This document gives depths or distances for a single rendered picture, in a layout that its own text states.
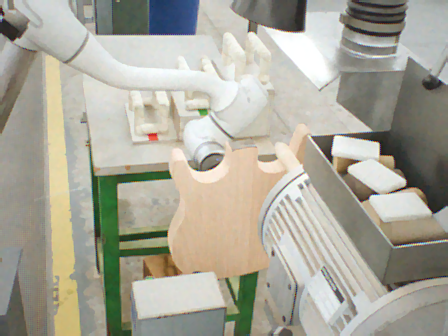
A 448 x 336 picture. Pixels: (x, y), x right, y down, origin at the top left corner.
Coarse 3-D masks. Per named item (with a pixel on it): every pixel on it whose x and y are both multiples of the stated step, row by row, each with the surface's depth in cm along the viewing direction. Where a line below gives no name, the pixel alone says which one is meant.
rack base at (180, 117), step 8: (168, 96) 204; (176, 96) 197; (200, 96) 199; (176, 104) 192; (176, 112) 190; (184, 112) 188; (192, 112) 188; (208, 112) 189; (176, 120) 192; (184, 120) 187; (176, 128) 193
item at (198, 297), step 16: (208, 272) 112; (144, 288) 107; (160, 288) 107; (176, 288) 108; (192, 288) 108; (208, 288) 108; (144, 304) 104; (160, 304) 104; (176, 304) 104; (192, 304) 105; (208, 304) 105; (224, 304) 105; (144, 320) 101; (160, 320) 102; (176, 320) 103; (192, 320) 104; (208, 320) 105; (224, 320) 107
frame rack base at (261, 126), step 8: (216, 64) 202; (232, 64) 204; (248, 64) 204; (256, 64) 205; (224, 72) 197; (232, 72) 198; (248, 72) 199; (256, 72) 199; (224, 80) 192; (272, 88) 189; (272, 96) 190; (272, 104) 192; (264, 112) 193; (256, 120) 193; (264, 120) 194; (248, 128) 194; (256, 128) 195; (264, 128) 196; (240, 136) 195; (248, 136) 196; (256, 136) 197
